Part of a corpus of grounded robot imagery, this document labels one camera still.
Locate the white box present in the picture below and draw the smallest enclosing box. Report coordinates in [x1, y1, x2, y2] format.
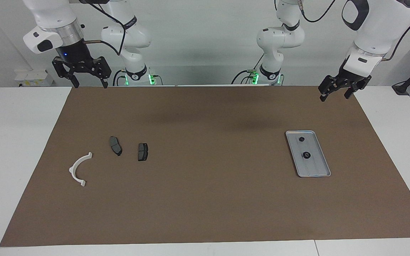
[15, 69, 54, 87]

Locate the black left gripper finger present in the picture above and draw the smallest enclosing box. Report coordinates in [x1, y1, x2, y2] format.
[318, 75, 340, 102]
[344, 84, 364, 99]

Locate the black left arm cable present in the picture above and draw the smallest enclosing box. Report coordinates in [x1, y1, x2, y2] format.
[298, 0, 410, 62]

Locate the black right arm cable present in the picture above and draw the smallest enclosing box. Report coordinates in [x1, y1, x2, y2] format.
[79, 0, 138, 57]

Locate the white curved plastic bracket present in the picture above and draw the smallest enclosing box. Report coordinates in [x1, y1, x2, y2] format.
[69, 152, 93, 187]

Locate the silver metal tray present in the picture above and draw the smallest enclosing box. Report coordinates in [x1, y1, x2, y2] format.
[285, 130, 331, 178]

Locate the brown table mat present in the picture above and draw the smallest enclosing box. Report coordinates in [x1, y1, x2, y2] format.
[0, 85, 410, 247]

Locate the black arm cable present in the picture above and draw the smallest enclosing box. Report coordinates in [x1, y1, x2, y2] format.
[79, 0, 138, 57]
[298, 0, 410, 62]

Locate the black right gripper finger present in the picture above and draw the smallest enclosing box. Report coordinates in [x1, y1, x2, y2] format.
[95, 56, 112, 88]
[52, 58, 80, 88]

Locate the black base cable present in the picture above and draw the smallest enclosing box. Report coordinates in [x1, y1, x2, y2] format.
[231, 53, 265, 85]

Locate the dark grey curved brake pad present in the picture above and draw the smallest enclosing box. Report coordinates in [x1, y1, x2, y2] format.
[109, 136, 123, 156]

